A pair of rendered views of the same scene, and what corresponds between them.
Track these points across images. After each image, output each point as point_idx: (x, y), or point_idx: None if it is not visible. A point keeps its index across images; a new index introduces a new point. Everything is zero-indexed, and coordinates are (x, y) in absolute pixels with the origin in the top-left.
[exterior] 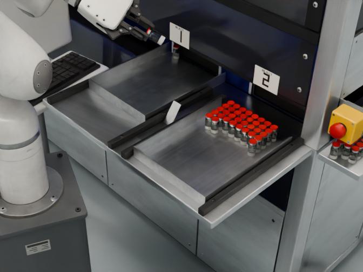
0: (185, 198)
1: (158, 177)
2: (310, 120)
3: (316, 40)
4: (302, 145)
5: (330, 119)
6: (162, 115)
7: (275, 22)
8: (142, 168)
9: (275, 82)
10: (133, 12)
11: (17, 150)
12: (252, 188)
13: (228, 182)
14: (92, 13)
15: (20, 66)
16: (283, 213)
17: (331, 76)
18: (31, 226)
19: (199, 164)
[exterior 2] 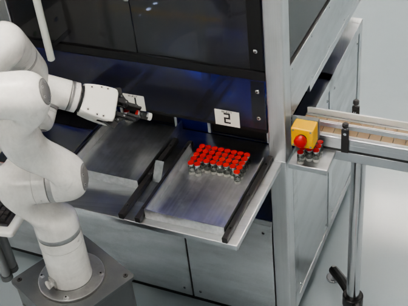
0: (206, 235)
1: (175, 226)
2: (274, 139)
3: (263, 78)
4: (272, 162)
5: (289, 133)
6: (150, 175)
7: (224, 71)
8: (158, 224)
9: (235, 118)
10: (121, 101)
11: (71, 243)
12: (252, 208)
13: (234, 210)
14: (92, 113)
15: (71, 174)
16: (270, 223)
17: (283, 101)
18: (96, 302)
19: (202, 205)
